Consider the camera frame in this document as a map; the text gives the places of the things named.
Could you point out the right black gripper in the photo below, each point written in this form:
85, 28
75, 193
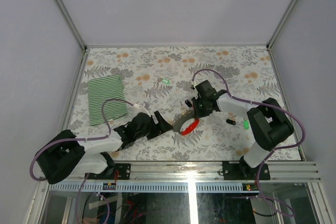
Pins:
199, 114

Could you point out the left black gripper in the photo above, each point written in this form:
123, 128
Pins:
163, 127

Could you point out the grey red key ring holder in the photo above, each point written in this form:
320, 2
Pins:
186, 124

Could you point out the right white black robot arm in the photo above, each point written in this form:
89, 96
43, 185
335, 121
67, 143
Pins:
268, 121

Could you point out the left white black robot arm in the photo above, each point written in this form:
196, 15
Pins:
67, 155

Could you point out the green key tag centre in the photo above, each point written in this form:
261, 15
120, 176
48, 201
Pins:
165, 81

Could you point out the green key tag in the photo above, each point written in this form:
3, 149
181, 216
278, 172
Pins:
246, 124
165, 81

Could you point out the green key tag right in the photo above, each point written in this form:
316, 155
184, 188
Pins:
246, 124

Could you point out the green striped cloth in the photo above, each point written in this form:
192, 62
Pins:
99, 90

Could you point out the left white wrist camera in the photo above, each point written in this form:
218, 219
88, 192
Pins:
141, 108

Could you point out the aluminium front rail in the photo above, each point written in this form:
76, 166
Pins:
200, 177

